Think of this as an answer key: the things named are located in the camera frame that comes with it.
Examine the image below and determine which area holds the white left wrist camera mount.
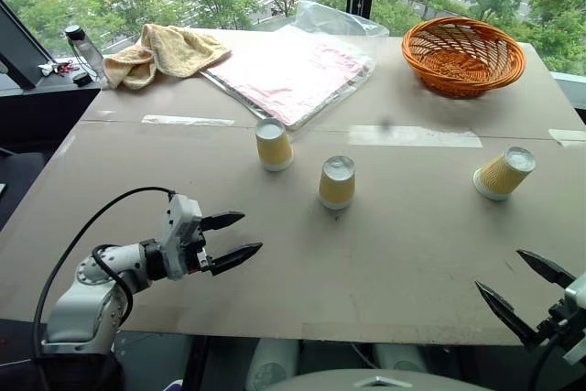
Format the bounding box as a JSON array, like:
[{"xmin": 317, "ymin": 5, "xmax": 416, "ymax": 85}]
[{"xmin": 158, "ymin": 193, "xmax": 206, "ymax": 280}]

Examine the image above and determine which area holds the pale grey rounded shape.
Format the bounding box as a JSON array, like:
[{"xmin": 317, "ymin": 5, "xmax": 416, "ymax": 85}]
[
  {"xmin": 244, "ymin": 339, "xmax": 301, "ymax": 391},
  {"xmin": 370, "ymin": 343, "xmax": 430, "ymax": 375}
]

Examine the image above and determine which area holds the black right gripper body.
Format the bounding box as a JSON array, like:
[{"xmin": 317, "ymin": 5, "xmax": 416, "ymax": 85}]
[{"xmin": 534, "ymin": 298, "xmax": 572, "ymax": 345}]

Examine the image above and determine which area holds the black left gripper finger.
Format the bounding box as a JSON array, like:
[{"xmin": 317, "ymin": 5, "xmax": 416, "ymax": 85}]
[
  {"xmin": 201, "ymin": 211, "xmax": 246, "ymax": 234},
  {"xmin": 210, "ymin": 241, "xmax": 264, "ymax": 277}
]

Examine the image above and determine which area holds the black slanted stand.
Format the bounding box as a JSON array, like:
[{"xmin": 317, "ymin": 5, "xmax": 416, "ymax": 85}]
[{"xmin": 0, "ymin": 0, "xmax": 57, "ymax": 91}]

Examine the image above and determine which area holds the white and red small clutter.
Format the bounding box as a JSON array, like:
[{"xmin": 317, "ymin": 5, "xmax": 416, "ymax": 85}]
[{"xmin": 38, "ymin": 61, "xmax": 75, "ymax": 78}]

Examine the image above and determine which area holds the clear bottle with black cap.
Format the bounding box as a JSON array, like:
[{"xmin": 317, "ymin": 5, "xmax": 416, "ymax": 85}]
[{"xmin": 63, "ymin": 24, "xmax": 108, "ymax": 86}]

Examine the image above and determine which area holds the wide white tape strip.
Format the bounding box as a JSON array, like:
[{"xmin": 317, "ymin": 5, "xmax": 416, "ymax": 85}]
[{"xmin": 349, "ymin": 125, "xmax": 484, "ymax": 149}]

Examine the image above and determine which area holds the short white tape strip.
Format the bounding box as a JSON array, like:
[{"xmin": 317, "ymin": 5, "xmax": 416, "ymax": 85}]
[{"xmin": 548, "ymin": 127, "xmax": 586, "ymax": 149}]

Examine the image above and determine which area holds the grey robot torso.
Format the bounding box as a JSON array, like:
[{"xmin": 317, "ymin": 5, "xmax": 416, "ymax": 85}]
[{"xmin": 264, "ymin": 367, "xmax": 494, "ymax": 391}]

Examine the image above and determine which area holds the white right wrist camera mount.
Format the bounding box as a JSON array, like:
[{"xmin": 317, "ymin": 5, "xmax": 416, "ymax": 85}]
[{"xmin": 560, "ymin": 271, "xmax": 586, "ymax": 365}]

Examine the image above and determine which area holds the yellow terry towel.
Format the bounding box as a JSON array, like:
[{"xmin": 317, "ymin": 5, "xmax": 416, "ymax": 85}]
[{"xmin": 102, "ymin": 23, "xmax": 233, "ymax": 92}]

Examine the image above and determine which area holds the black side ledge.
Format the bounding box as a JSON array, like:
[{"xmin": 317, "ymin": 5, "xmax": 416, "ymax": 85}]
[{"xmin": 0, "ymin": 73, "xmax": 103, "ymax": 158}]

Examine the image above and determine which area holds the clear tape strip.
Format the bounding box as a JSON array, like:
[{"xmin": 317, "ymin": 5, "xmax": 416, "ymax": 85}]
[{"xmin": 141, "ymin": 114, "xmax": 236, "ymax": 128}]

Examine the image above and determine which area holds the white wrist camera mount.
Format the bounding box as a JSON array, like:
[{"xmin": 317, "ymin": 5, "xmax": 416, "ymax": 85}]
[
  {"xmin": 158, "ymin": 193, "xmax": 206, "ymax": 280},
  {"xmin": 560, "ymin": 271, "xmax": 586, "ymax": 365}
]

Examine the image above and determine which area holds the yellow ribbed paper cup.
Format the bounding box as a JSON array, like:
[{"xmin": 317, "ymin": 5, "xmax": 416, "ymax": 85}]
[
  {"xmin": 472, "ymin": 146, "xmax": 537, "ymax": 201},
  {"xmin": 317, "ymin": 155, "xmax": 357, "ymax": 211},
  {"xmin": 255, "ymin": 117, "xmax": 295, "ymax": 173}
]

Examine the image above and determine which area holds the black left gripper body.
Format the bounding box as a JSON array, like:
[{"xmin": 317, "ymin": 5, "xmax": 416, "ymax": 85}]
[{"xmin": 186, "ymin": 217, "xmax": 215, "ymax": 276}]

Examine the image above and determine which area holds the clear bag with pink sheets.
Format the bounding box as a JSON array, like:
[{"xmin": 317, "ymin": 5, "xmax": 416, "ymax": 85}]
[{"xmin": 198, "ymin": 0, "xmax": 391, "ymax": 132}]

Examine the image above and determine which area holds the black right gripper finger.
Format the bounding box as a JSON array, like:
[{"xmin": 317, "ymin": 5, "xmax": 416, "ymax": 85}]
[
  {"xmin": 516, "ymin": 249, "xmax": 578, "ymax": 291},
  {"xmin": 474, "ymin": 279, "xmax": 548, "ymax": 353}
]

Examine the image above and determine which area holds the orange wicker basket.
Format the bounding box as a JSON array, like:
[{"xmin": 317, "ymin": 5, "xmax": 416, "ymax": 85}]
[{"xmin": 401, "ymin": 16, "xmax": 528, "ymax": 100}]

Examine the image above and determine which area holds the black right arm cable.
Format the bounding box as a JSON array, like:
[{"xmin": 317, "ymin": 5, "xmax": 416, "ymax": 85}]
[{"xmin": 526, "ymin": 331, "xmax": 565, "ymax": 391}]

